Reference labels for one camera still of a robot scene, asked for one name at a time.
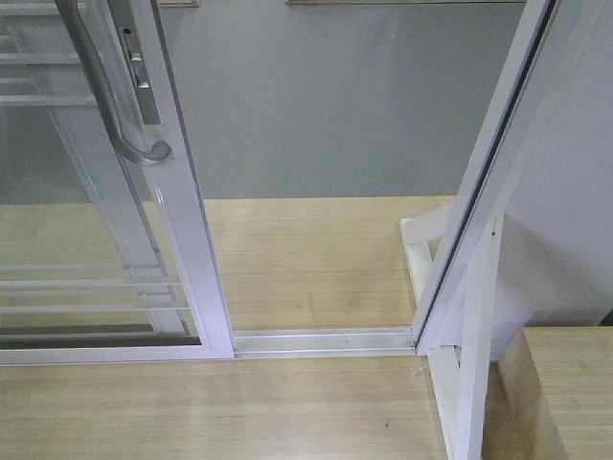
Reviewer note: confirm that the silver door handle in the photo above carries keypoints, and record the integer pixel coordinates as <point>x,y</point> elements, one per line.
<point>101,88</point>

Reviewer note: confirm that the white fixed glass panel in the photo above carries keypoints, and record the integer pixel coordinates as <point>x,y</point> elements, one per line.
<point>72,201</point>

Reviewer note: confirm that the aluminium floor track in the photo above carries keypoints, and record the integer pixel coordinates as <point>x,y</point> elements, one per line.
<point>313,343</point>

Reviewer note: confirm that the green sandbag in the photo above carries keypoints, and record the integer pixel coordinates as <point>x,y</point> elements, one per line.
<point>608,320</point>

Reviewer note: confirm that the white triangular support brace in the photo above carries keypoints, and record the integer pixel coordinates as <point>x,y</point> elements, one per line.
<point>458,344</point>

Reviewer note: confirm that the light wooden box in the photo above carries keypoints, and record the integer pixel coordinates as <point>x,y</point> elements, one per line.
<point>558,381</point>

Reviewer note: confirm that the white sliding glass door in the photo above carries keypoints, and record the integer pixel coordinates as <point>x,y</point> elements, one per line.
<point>120,215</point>

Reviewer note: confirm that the white door frame post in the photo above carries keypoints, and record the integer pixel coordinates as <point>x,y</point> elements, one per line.
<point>542,162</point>

